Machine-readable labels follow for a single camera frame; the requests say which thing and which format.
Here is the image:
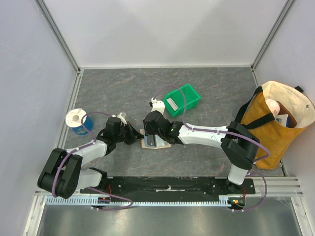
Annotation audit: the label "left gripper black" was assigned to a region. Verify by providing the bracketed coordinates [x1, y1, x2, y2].
[114, 121, 145, 145]

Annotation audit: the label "beige leather card holder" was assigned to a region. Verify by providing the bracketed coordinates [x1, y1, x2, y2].
[140, 129, 171, 149]

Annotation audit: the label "green plastic bin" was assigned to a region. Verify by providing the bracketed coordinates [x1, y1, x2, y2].
[163, 84, 201, 118]

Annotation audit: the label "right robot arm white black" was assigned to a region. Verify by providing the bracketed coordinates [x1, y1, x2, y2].
[143, 111, 260, 194]

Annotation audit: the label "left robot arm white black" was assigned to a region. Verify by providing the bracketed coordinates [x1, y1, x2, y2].
[37, 117, 144, 199]

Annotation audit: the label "credit card stack in bin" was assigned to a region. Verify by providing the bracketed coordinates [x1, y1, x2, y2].
[166, 97, 179, 111]

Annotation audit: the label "toilet paper roll blue wrapper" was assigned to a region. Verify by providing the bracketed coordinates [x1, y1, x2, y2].
[65, 108, 93, 135]

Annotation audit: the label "mustard canvas tote bag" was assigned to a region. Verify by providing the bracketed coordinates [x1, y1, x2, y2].
[235, 81, 315, 170]

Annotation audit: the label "items inside tote bag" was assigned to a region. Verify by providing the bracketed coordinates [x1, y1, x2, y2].
[265, 98, 297, 128]

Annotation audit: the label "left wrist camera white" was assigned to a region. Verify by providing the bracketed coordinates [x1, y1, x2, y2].
[111, 112, 127, 125]

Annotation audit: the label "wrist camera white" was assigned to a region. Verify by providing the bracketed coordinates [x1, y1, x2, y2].
[151, 97, 165, 115]
[111, 112, 127, 125]

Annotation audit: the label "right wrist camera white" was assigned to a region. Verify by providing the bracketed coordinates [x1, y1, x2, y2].
[151, 97, 165, 115]

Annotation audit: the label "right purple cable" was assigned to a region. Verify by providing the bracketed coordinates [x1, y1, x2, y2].
[154, 85, 271, 213]

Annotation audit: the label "purple cable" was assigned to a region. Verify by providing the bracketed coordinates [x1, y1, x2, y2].
[51, 112, 135, 212]
[154, 85, 271, 213]

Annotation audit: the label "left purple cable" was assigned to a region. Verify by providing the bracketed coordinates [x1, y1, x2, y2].
[51, 112, 135, 212]

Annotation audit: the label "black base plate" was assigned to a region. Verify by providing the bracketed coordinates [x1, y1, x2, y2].
[96, 177, 255, 201]

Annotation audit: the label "slotted cable duct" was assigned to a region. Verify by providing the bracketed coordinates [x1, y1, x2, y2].
[45, 195, 240, 207]

